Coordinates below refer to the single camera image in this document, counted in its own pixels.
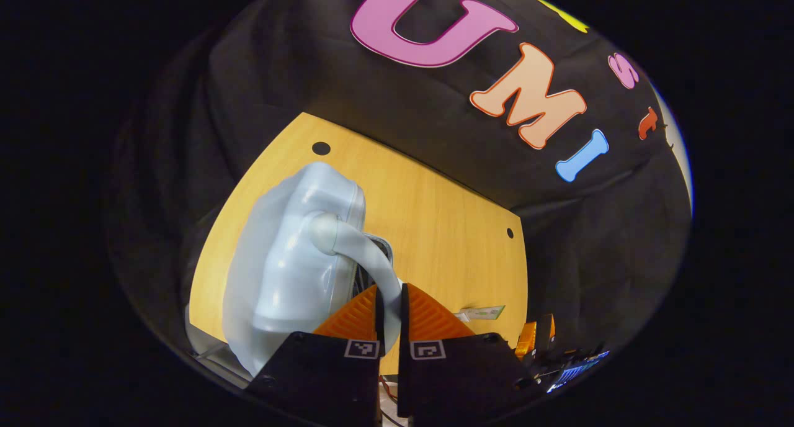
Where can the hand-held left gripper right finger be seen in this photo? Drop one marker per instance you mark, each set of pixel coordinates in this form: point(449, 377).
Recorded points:
point(459, 377)

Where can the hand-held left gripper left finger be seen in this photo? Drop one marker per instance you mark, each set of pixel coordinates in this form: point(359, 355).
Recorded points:
point(329, 377)

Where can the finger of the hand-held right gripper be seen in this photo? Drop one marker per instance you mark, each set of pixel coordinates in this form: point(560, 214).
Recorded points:
point(544, 334)

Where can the white tube with green end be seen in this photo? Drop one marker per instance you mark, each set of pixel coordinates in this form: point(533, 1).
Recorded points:
point(484, 313)

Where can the light blue suitcase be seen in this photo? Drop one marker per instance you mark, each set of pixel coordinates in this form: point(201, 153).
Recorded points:
point(291, 272)

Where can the black backdrop cloth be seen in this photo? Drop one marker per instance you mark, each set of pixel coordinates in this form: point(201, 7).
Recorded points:
point(434, 116)

